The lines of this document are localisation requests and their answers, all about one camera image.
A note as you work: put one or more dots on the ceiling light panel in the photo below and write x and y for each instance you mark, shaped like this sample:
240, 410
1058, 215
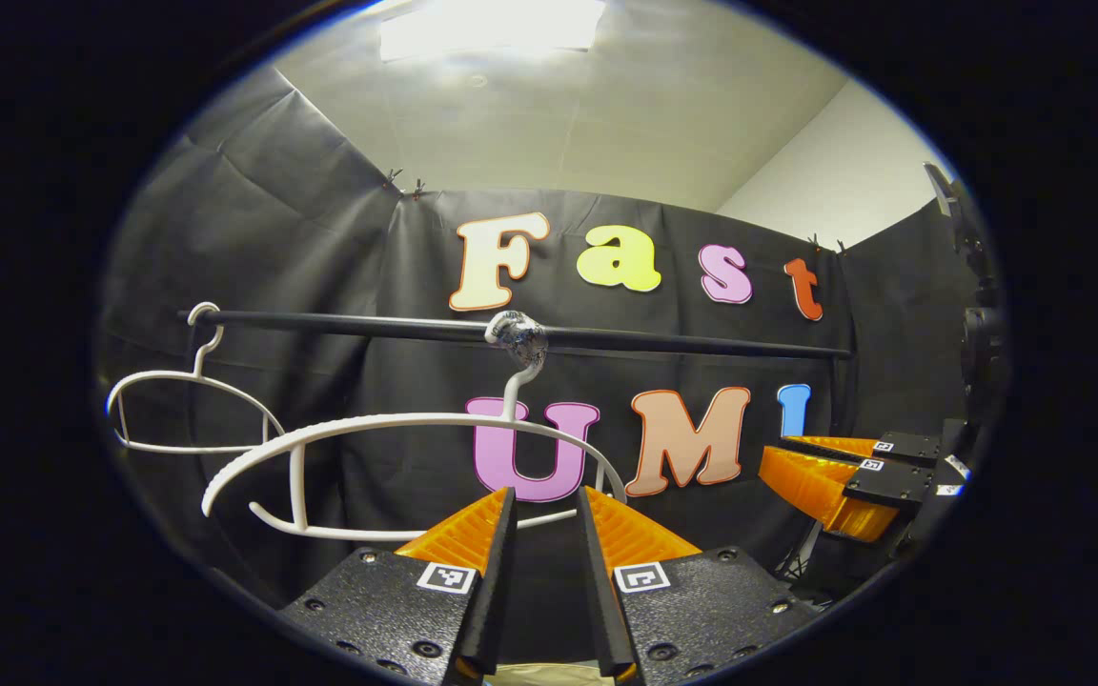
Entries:
492, 29

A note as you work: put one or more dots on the black clothes rack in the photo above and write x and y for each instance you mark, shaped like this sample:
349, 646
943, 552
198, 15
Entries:
368, 326

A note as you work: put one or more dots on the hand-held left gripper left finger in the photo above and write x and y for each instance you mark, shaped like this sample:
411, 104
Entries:
497, 591

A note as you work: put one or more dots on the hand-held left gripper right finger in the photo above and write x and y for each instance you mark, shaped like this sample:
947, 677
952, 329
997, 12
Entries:
599, 591

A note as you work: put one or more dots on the white plastic hanger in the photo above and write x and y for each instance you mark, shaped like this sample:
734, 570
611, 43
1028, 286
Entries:
189, 374

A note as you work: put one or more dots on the white hanger with taped hook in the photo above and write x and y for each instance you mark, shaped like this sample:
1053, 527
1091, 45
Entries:
298, 486

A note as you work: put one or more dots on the beige laundry hamper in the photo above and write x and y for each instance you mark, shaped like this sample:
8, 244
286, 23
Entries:
549, 675

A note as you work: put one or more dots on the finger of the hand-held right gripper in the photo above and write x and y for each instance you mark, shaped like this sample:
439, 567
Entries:
906, 448
892, 486

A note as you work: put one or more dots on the black backdrop cloth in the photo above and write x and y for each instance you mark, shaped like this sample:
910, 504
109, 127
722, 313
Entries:
320, 238

